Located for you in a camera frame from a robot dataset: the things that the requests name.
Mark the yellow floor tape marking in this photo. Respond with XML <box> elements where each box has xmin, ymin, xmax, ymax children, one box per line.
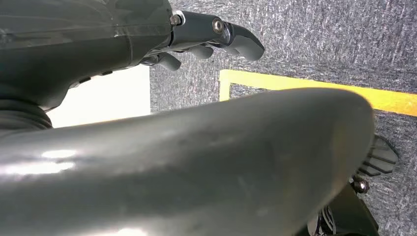
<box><xmin>219</xmin><ymin>69</ymin><xmax>417</xmax><ymax>117</ymax></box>

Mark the ribbed grey left arm sleeve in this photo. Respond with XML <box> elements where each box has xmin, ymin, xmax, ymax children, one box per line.
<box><xmin>0</xmin><ymin>97</ymin><xmax>54</xmax><ymax>138</ymax></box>

